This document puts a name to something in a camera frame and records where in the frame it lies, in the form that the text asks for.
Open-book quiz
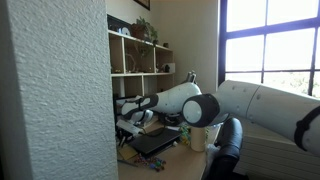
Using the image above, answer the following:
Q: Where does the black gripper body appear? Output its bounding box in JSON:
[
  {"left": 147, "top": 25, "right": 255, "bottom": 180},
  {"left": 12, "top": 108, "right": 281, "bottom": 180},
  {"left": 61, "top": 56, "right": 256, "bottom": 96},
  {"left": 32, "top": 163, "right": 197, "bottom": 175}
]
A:
[{"left": 117, "top": 130, "right": 133, "bottom": 143}]

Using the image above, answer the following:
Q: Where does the yellow notepad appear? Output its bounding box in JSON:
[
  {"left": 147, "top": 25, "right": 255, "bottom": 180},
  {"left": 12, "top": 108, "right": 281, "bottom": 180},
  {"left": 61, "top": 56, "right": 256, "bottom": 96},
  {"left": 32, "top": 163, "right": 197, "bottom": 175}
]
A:
[{"left": 118, "top": 143, "right": 139, "bottom": 162}]

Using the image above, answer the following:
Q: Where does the black laptop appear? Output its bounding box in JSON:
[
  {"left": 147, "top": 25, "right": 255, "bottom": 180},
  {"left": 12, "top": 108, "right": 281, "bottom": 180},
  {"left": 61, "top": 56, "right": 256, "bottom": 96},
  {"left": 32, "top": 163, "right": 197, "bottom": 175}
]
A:
[{"left": 129, "top": 127, "right": 182, "bottom": 158}]

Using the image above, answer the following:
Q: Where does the green yellow patterned cloth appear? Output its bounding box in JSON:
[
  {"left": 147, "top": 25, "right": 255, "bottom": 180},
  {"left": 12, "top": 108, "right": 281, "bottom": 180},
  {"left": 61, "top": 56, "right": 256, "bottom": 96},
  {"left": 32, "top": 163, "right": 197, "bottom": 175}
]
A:
[{"left": 178, "top": 122, "right": 193, "bottom": 146}]

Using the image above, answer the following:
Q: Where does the cream water bottle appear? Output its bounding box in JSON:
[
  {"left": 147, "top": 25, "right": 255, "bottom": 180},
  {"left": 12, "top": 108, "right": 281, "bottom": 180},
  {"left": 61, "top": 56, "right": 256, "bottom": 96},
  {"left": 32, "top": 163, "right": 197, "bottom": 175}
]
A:
[{"left": 190, "top": 125, "right": 208, "bottom": 153}]

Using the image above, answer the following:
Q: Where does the white box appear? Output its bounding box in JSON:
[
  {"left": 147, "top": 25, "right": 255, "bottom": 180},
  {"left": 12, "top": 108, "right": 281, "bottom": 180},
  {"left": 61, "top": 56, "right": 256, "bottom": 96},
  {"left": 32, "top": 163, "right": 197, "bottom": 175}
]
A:
[{"left": 163, "top": 62, "right": 176, "bottom": 74}]

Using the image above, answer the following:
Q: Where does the silver desk lamp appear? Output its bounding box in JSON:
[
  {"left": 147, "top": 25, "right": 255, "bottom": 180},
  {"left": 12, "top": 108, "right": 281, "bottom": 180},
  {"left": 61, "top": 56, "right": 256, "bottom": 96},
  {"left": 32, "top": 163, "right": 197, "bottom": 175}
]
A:
[{"left": 185, "top": 70, "right": 198, "bottom": 85}]

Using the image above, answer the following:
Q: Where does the black office chair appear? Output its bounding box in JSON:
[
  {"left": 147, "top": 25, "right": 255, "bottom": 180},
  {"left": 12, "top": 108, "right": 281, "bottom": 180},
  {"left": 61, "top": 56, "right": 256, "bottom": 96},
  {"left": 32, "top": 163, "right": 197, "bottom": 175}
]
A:
[{"left": 208, "top": 117, "right": 244, "bottom": 180}]

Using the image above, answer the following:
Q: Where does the green potted plant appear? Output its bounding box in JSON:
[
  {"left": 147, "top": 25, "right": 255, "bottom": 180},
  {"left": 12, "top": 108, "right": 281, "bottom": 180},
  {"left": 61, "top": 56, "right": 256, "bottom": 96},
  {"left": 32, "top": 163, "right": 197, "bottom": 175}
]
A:
[{"left": 130, "top": 16, "right": 159, "bottom": 44}]

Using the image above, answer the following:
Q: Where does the black framed picture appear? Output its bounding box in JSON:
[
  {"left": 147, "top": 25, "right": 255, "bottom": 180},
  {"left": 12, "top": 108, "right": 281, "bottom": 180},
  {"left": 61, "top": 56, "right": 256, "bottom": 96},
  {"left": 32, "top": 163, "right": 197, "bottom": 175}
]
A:
[{"left": 106, "top": 13, "right": 133, "bottom": 36}]

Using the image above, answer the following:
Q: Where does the white radiator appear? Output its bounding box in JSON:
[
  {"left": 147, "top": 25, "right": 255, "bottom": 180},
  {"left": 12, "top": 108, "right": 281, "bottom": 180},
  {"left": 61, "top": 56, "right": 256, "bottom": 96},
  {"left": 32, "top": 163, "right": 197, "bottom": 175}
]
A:
[{"left": 238, "top": 133, "right": 320, "bottom": 180}]

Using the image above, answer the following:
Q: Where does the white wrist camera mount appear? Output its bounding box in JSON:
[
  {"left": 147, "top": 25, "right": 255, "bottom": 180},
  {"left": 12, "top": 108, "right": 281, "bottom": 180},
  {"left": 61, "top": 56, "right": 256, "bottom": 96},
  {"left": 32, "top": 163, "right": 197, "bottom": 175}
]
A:
[{"left": 115, "top": 119, "right": 145, "bottom": 136}]

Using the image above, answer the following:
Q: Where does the colourful bead string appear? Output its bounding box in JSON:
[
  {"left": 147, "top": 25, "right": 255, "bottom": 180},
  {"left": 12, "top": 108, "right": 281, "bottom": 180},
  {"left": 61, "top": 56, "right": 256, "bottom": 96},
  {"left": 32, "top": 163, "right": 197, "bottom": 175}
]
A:
[{"left": 133, "top": 155, "right": 167, "bottom": 173}]

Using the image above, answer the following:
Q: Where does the wire loop ornament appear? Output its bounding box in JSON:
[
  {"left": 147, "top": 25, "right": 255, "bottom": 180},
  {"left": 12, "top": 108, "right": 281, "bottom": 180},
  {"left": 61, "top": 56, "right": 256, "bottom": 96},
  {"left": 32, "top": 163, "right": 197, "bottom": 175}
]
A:
[{"left": 125, "top": 53, "right": 136, "bottom": 73}]

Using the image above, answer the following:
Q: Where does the dark wall picture frame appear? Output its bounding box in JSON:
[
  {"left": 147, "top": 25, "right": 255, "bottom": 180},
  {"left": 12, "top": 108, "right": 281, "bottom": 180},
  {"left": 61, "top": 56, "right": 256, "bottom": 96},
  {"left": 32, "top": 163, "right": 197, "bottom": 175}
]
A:
[{"left": 133, "top": 0, "right": 151, "bottom": 12}]

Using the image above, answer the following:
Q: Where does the black window frame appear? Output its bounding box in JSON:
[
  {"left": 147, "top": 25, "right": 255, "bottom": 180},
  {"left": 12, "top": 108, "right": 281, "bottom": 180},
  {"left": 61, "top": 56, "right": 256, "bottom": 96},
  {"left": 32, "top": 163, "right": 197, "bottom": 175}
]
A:
[{"left": 218, "top": 0, "right": 320, "bottom": 98}]

